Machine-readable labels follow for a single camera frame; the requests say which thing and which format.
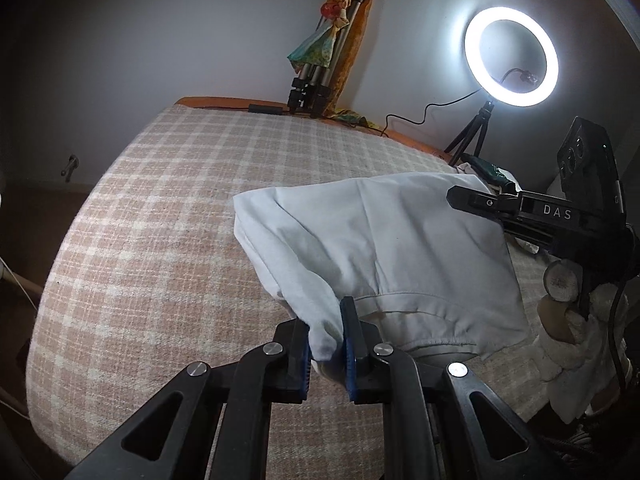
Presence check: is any right hand white glove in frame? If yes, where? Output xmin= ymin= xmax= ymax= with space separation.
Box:
xmin=532 ymin=260 xmax=634 ymax=424

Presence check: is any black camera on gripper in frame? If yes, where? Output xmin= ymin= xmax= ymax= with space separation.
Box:
xmin=556 ymin=117 xmax=626 ymax=218

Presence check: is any folded white clothes pile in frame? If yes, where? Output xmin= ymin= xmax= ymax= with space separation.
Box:
xmin=454 ymin=162 xmax=540 ymax=256

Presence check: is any black cable inline remote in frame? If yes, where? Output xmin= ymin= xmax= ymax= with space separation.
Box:
xmin=247 ymin=103 xmax=286 ymax=116

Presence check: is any orange bed sheet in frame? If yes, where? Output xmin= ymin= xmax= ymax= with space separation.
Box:
xmin=171 ymin=95 xmax=452 ymax=158

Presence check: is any colourful patterned scarf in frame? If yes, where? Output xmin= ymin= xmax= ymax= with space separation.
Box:
xmin=285 ymin=0 xmax=379 ymax=126

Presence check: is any folded dark green garment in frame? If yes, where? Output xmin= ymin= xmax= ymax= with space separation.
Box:
xmin=461 ymin=153 xmax=512 ymax=188

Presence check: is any black ring light tripod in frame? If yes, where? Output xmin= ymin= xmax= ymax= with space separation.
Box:
xmin=444 ymin=100 xmax=495 ymax=167

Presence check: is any black power cable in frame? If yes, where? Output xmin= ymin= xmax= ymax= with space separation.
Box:
xmin=364 ymin=86 xmax=484 ymax=139

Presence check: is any beige checked blanket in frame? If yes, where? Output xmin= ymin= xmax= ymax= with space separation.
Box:
xmin=24 ymin=104 xmax=566 ymax=480

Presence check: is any white t-shirt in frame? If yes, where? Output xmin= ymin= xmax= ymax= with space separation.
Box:
xmin=233 ymin=172 xmax=529 ymax=379

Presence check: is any white ring light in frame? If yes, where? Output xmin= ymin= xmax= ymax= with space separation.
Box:
xmin=464 ymin=6 xmax=560 ymax=107

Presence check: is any folded silver tripod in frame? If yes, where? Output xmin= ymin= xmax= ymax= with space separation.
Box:
xmin=286 ymin=0 xmax=371 ymax=118

